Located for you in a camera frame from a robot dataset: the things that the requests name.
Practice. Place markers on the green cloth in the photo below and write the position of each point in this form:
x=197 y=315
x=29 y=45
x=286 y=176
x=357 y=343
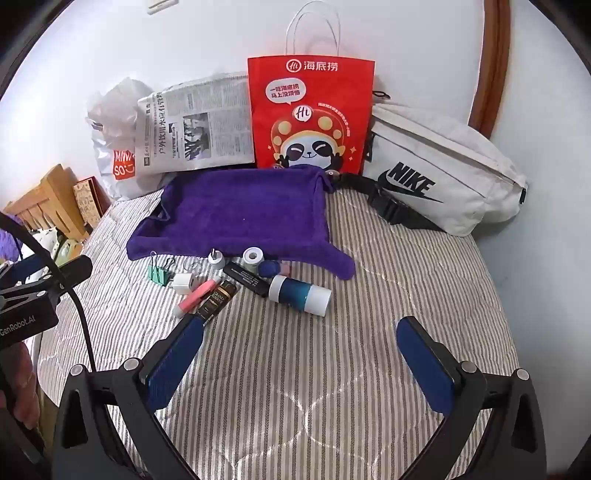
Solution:
x=64 y=249

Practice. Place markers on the purple towel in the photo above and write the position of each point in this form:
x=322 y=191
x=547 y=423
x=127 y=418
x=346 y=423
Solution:
x=240 y=212

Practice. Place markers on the white waist bag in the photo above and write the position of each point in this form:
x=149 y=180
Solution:
x=438 y=152

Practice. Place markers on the red paper bag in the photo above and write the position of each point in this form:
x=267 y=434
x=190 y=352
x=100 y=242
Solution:
x=314 y=115

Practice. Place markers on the blue pink lip balm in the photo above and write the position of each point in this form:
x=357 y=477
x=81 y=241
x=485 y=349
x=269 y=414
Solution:
x=268 y=268

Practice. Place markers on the person's left hand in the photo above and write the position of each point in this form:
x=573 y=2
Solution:
x=21 y=383

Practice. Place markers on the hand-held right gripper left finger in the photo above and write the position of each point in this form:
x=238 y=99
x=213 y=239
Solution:
x=178 y=348

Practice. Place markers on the blue white bottle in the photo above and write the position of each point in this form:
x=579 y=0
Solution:
x=300 y=295

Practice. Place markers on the white tape roll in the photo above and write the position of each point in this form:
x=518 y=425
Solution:
x=253 y=261

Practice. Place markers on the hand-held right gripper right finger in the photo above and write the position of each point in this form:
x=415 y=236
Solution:
x=427 y=364

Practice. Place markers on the wooden door frame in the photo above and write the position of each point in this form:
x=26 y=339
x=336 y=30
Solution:
x=494 y=60

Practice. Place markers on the pink highlighter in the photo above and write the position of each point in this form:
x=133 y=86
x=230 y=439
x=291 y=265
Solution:
x=198 y=297

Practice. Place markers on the white round plug adapter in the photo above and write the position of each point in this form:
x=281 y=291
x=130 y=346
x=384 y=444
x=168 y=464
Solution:
x=215 y=258

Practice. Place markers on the wooden chair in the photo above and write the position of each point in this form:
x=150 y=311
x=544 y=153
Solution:
x=46 y=203

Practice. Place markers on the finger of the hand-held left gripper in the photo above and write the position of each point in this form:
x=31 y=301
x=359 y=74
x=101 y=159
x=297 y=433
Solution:
x=71 y=272
x=27 y=270

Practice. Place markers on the white charger plug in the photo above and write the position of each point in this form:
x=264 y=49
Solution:
x=184 y=284

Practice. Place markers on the striped bed sheet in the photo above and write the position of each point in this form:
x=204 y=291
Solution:
x=332 y=360

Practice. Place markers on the white plastic shopping bag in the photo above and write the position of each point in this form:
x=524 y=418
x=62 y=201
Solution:
x=115 y=138

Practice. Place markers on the black gold sachet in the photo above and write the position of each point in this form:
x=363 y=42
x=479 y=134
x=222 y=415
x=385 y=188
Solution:
x=216 y=300

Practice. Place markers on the green binder clip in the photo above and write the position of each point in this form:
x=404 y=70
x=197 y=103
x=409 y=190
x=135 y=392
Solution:
x=158 y=274

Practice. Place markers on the folded newspaper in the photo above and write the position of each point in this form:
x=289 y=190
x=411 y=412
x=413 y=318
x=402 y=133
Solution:
x=198 y=124

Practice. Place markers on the brown patterned box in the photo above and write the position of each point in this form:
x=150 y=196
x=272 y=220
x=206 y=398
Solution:
x=90 y=201

